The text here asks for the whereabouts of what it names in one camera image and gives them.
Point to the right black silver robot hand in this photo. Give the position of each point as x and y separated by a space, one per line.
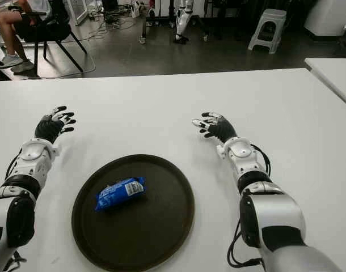
222 129

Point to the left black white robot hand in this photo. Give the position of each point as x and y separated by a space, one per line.
46 130

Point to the blue Oreo cookie packet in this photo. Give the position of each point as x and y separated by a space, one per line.
119 192

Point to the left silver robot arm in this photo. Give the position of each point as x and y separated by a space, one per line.
28 167

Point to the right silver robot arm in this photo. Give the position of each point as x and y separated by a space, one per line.
272 209

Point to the black office chair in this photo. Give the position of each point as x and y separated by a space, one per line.
56 28

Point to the seated person with bare legs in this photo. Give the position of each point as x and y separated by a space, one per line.
8 25

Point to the white humanoid robot leg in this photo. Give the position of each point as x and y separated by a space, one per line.
182 21

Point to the grey plastic stool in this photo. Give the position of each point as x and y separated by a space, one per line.
272 15

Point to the white framed panel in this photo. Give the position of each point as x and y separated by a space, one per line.
80 11

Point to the white side table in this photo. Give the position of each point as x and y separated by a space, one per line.
334 73

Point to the round dark brown tray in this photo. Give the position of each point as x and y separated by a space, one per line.
133 226

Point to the white bag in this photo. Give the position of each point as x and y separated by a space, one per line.
136 10

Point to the white cabinet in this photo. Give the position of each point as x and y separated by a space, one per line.
326 17

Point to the black wheeled metal frame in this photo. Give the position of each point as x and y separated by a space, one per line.
143 25

